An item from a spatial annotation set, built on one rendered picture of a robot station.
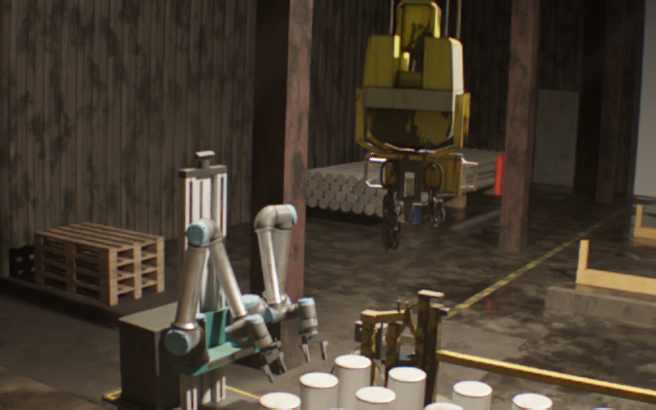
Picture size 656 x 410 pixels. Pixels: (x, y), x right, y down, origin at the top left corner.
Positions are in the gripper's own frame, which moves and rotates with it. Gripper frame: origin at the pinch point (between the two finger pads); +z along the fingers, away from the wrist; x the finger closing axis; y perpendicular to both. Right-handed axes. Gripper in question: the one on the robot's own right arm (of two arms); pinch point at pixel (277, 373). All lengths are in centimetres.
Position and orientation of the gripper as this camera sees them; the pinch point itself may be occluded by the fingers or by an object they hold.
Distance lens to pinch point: 450.7
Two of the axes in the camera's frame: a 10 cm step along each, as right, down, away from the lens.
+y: -8.3, 2.9, 4.8
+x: -4.2, 2.5, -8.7
